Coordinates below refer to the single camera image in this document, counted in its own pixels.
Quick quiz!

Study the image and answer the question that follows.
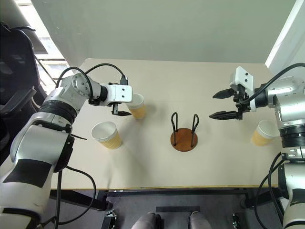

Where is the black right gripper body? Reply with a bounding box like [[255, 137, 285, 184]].
[[233, 84, 251, 120]]

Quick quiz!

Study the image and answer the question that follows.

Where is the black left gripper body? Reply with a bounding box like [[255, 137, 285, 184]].
[[111, 102, 121, 116]]

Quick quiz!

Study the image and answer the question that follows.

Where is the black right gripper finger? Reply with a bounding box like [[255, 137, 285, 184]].
[[212, 88, 236, 99], [208, 110, 239, 120]]

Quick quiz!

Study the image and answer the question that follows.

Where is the tan ribbed paper cup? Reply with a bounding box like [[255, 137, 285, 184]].
[[128, 93, 146, 120], [91, 121, 122, 150], [251, 120, 280, 147]]

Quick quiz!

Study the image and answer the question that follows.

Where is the bright window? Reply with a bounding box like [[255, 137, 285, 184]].
[[18, 0, 71, 88]]

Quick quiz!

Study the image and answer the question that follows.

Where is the black office chair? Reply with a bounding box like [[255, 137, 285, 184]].
[[0, 21, 49, 165]]

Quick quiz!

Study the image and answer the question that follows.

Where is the grey rounded shape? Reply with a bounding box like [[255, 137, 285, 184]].
[[188, 211, 213, 229], [131, 211, 164, 229]]

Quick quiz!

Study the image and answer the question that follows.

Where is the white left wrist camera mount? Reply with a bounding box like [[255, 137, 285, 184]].
[[106, 84, 133, 107]]

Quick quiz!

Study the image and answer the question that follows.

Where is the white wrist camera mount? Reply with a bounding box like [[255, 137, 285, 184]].
[[106, 84, 133, 107], [229, 66, 254, 96]]

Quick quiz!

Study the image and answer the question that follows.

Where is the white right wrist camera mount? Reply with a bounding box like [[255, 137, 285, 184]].
[[229, 66, 254, 96]]

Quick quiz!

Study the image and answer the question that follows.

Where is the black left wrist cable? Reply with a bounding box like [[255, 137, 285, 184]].
[[55, 62, 130, 101]]

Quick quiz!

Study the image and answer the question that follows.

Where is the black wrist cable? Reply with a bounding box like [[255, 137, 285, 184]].
[[240, 62, 305, 105], [55, 62, 130, 101]]

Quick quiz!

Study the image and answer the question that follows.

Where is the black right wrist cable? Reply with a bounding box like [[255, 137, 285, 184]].
[[240, 62, 305, 105]]

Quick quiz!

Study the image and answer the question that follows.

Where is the wire cup holder wooden base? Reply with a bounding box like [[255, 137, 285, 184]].
[[170, 112, 199, 152]]

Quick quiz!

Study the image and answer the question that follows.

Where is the black right body cable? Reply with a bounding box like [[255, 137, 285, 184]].
[[254, 152, 285, 229]]

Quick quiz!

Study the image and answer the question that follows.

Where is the black body cable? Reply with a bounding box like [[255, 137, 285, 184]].
[[254, 152, 285, 229], [38, 166, 97, 229]]

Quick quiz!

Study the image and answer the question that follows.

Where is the black left body cable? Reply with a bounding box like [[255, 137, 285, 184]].
[[38, 166, 97, 229]]

